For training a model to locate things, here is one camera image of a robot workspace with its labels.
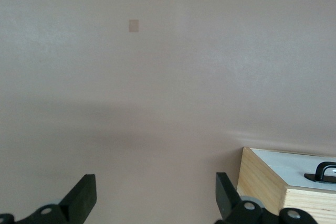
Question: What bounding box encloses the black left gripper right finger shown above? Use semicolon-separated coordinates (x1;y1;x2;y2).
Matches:
215;172;319;224

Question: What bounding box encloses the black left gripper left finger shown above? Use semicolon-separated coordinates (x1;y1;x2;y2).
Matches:
0;174;97;224

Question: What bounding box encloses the light wooden drawer cabinet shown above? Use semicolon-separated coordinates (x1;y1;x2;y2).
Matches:
237;146;336;224

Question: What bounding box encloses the white-fronted plain drawer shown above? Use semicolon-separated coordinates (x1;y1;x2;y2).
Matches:
249;150;336;168

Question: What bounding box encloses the beige square tape patch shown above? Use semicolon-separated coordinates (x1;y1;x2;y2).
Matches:
128;19;139;33

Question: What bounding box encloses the black metal drawer handle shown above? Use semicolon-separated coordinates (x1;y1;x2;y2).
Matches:
303;161;336;184

